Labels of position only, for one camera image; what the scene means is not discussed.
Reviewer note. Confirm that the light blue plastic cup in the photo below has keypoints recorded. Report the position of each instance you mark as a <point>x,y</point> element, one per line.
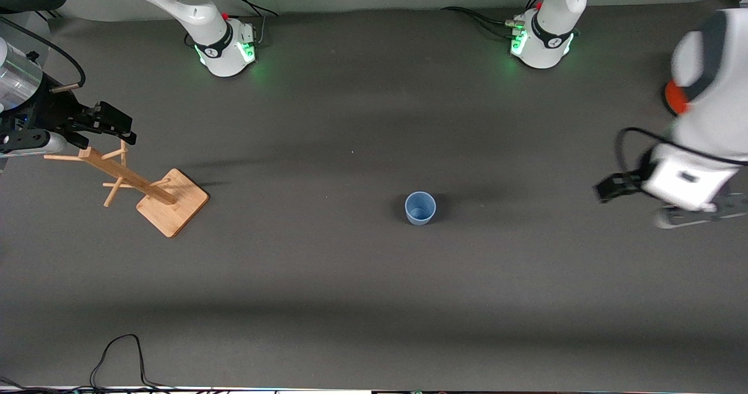
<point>420,208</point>

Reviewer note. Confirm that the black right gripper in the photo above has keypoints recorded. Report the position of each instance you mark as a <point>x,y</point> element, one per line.
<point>48,111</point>

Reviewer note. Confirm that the orange drink can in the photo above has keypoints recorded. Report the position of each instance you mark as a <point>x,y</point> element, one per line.
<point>676,97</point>

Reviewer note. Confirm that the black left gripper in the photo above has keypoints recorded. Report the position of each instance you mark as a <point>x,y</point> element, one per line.
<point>636,180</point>

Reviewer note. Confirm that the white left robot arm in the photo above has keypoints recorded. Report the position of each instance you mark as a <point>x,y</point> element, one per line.
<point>549,31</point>

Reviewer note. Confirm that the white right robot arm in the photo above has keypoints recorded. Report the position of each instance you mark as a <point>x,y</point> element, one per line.
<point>193,8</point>

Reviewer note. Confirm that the wooden mug tree stand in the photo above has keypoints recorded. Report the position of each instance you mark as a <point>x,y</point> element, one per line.
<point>172,207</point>

